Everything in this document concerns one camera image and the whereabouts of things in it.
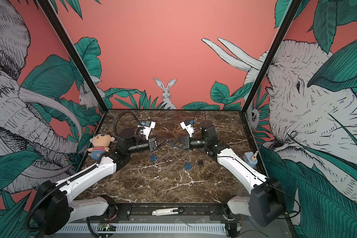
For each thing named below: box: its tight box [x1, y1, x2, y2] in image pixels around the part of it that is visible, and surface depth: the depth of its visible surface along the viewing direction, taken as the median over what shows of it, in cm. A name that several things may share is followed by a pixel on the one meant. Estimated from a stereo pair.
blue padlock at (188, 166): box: [183, 160, 192, 171], surface depth 92 cm
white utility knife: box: [151, 207, 185, 216], surface depth 76 cm
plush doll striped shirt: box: [87, 128, 117, 161], surface depth 95 cm
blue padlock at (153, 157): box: [148, 151, 158, 162], surface depth 95 cm
